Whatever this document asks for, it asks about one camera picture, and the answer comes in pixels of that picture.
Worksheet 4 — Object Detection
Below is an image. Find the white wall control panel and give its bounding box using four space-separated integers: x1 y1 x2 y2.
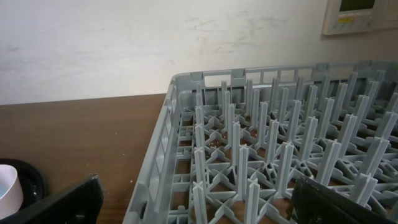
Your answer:
322 0 397 35

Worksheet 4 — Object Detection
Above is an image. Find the grey dishwasher rack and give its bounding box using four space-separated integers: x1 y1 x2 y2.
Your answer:
124 60 397 223

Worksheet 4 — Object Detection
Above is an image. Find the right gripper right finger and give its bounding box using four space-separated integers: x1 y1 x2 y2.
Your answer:
292 175 397 224

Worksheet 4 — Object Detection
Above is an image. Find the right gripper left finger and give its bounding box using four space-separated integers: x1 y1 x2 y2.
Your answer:
1 174 104 224

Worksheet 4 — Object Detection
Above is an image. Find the white cup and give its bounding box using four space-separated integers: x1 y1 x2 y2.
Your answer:
1 164 24 219

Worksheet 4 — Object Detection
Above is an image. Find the round black serving tray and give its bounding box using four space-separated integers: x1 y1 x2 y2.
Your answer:
1 159 49 210

